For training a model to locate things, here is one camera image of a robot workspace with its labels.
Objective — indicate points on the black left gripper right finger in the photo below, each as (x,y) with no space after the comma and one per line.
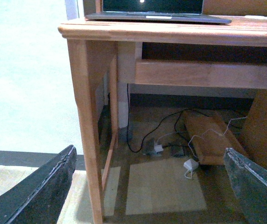
(249,184)

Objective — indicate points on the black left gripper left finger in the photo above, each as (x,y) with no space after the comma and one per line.
(39,198)

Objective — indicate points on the wooden sliding keyboard tray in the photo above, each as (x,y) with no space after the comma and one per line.
(201,74)

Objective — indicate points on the white power adapter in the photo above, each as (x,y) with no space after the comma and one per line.
(191,164)

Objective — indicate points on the wooden box under desk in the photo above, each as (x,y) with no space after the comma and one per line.
(210,137)

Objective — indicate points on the grey open laptop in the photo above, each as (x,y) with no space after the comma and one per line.
(190,11)

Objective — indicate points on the white wall plug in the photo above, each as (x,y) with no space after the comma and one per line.
(158,149)

